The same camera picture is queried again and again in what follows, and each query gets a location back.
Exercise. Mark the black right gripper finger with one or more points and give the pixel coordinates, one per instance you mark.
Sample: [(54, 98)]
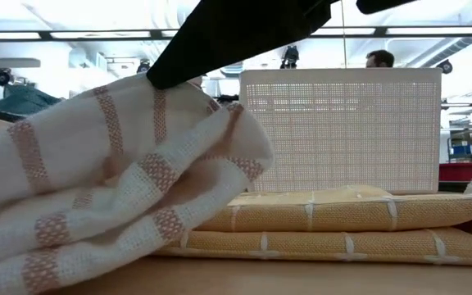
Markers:
[(219, 37)]

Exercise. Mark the white towel with brown stripes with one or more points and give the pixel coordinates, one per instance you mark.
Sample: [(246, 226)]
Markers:
[(96, 164)]

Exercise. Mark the yellow checked towel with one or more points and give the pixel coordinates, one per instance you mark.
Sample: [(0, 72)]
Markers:
[(342, 246)]

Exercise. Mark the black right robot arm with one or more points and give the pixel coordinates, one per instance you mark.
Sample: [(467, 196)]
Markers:
[(379, 5)]

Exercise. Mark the person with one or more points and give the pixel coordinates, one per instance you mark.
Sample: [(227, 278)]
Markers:
[(380, 59)]

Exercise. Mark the white perforated plastic basket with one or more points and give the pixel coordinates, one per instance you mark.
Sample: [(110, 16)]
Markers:
[(342, 131)]

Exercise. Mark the blue box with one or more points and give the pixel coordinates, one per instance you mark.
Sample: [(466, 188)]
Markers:
[(463, 149)]

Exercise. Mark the teal cloth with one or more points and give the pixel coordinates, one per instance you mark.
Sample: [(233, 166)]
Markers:
[(23, 100)]

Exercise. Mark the red bin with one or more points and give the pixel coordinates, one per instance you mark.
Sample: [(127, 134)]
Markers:
[(461, 171)]

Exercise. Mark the black ceiling camera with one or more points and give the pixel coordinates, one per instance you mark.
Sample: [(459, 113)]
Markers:
[(445, 66), (290, 56), (2, 77), (143, 66)]

